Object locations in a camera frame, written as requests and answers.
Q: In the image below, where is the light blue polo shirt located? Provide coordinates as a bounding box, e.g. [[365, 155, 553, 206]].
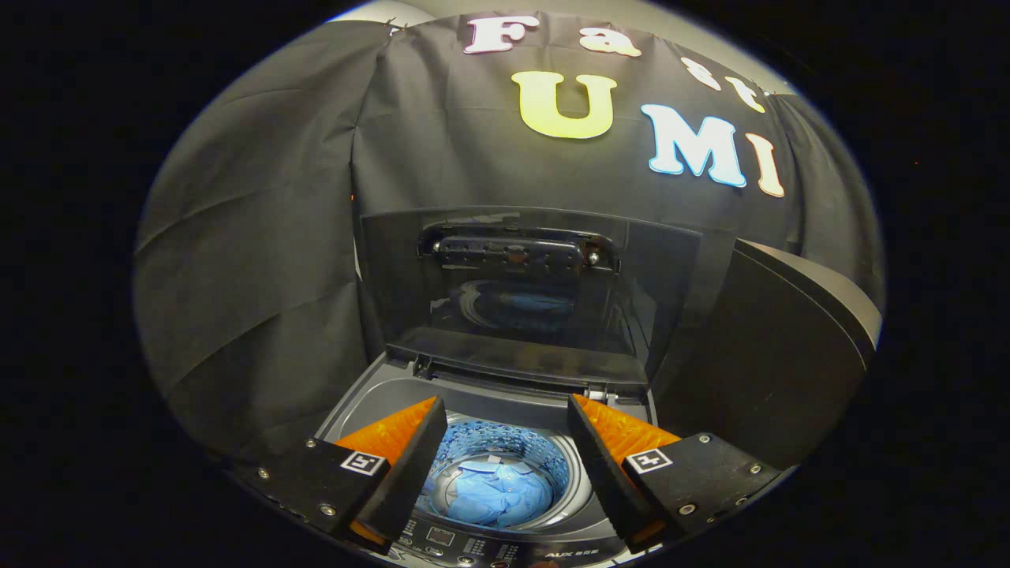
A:
[[444, 456, 555, 528]]

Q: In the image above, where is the dark grey washing machine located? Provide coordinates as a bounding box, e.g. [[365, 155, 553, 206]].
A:
[[314, 351, 662, 568]]

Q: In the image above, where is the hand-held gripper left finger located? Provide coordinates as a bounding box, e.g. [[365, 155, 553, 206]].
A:
[[237, 395, 449, 557]]

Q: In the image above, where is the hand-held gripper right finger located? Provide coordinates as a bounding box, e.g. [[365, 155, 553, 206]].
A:
[[566, 394, 790, 555]]

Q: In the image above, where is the beige cabinet with dark top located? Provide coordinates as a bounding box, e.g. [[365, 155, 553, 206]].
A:
[[655, 239, 883, 472]]

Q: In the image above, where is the black backdrop cloth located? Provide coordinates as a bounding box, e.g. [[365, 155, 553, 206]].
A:
[[133, 9, 886, 462]]

